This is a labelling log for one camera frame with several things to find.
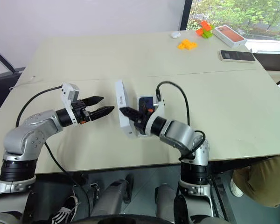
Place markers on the yellow toy block cluster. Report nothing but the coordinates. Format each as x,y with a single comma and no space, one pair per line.
187,44

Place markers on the amber toy block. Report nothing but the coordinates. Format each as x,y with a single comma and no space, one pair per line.
205,25

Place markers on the white window sill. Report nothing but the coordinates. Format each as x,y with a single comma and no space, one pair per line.
268,45

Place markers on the green toy block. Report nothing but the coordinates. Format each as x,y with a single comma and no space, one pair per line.
207,34

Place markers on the black shoe with white stripes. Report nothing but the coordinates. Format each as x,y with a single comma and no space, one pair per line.
65,210

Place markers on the grey robot leg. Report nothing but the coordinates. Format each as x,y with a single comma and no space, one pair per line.
165,203
112,200

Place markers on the orange toy block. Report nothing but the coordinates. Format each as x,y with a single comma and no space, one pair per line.
199,32

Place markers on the phone box with orange print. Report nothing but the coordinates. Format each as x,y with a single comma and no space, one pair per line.
229,36

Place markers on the black metal frame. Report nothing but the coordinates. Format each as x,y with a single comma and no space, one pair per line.
4,63

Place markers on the white phone box lid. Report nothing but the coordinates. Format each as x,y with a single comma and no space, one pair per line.
121,91

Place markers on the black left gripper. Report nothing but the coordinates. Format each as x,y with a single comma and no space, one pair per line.
80,112

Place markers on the black window frame post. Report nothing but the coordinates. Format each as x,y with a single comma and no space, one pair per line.
186,14

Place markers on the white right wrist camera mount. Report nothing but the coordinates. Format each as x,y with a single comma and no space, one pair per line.
159,109

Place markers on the white phone box base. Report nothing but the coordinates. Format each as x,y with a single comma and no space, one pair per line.
138,102

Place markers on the khaki trouser leg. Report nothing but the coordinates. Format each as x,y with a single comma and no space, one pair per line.
263,182

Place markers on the black table leg with bracket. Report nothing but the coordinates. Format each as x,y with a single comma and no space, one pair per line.
95,196
221,200

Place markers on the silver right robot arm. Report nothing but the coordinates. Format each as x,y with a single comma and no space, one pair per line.
179,133

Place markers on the dark blue smartphone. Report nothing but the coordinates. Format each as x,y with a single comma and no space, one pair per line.
148,99

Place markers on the grey left robot leg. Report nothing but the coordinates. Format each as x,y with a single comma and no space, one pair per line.
112,200

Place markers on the grey right robot leg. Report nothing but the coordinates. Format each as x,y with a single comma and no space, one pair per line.
165,203

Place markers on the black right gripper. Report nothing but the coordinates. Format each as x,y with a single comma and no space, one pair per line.
142,121

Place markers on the white earbud case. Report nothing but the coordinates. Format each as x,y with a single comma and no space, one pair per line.
175,35

